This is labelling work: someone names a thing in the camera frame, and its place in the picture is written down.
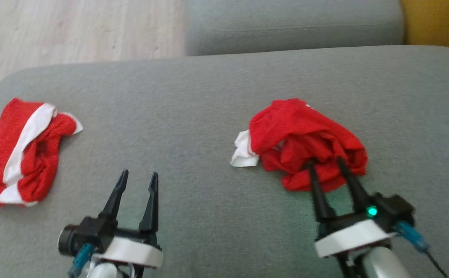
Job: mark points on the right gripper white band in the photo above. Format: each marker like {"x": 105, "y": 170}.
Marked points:
{"x": 348, "y": 235}

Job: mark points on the grey sofa seat cushion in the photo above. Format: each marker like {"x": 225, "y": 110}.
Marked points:
{"x": 193, "y": 108}

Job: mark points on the red Bulls 23 jersey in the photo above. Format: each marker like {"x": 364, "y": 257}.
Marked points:
{"x": 298, "y": 127}

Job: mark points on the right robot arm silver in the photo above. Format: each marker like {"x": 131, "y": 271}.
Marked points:
{"x": 379, "y": 264}

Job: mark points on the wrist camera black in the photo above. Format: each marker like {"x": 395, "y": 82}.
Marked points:
{"x": 81, "y": 235}
{"x": 396, "y": 208}

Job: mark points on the yellow cushion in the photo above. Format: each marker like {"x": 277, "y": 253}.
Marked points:
{"x": 441, "y": 19}

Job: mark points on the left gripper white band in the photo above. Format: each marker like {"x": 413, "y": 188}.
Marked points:
{"x": 131, "y": 251}

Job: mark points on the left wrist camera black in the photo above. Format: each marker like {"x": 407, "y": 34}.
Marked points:
{"x": 81, "y": 235}

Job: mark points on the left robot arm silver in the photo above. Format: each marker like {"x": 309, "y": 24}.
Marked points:
{"x": 104, "y": 271}

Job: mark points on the grey sofa back cushion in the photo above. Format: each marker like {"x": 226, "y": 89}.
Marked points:
{"x": 286, "y": 23}

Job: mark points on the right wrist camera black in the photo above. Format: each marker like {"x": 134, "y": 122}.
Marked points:
{"x": 396, "y": 208}

